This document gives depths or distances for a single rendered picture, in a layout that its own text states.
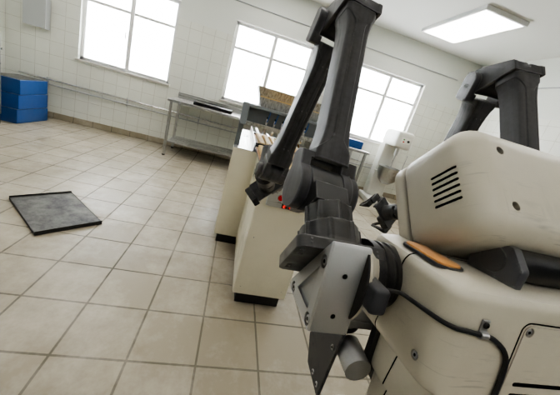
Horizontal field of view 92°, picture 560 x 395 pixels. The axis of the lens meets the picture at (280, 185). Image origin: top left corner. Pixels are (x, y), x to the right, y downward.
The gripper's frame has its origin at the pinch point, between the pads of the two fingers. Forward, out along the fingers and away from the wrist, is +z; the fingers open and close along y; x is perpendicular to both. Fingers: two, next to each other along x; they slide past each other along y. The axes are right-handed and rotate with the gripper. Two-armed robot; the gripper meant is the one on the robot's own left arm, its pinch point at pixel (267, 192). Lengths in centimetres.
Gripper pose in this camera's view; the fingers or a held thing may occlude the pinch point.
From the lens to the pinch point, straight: 100.0
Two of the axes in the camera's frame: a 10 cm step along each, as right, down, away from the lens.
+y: -8.3, 5.4, -1.4
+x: 5.5, 8.0, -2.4
